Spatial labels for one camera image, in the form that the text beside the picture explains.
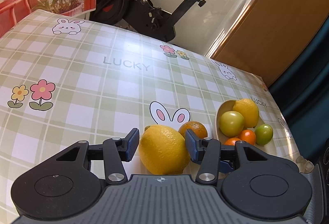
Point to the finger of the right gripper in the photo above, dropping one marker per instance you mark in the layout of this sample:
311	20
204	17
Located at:
226	166

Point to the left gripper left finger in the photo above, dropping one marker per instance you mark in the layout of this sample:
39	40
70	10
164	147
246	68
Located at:
115	152

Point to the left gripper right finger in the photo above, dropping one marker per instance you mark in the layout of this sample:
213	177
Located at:
206	153

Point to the small bright orange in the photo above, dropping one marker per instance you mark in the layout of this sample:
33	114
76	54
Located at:
232	141

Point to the orange mandarin front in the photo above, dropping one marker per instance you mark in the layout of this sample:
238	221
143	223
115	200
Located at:
248	136

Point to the green apple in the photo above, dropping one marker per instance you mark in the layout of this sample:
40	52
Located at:
264	134
231	123

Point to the yellow lemon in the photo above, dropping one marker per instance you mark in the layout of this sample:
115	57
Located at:
249	110
162	150

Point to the dark orange tangerine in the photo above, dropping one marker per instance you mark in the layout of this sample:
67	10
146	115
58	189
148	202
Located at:
198	128

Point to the clear plastic table corner guard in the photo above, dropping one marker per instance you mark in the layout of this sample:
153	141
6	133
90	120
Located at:
304	165

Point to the cream round plate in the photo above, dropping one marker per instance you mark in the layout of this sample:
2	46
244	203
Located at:
269	148

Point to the green plaid tablecloth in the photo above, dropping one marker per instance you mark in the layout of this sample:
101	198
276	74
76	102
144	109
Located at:
65	80

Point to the teal curtain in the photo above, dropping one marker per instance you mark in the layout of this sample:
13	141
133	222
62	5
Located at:
301	94

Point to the wooden panel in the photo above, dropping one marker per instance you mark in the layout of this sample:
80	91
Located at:
270	35

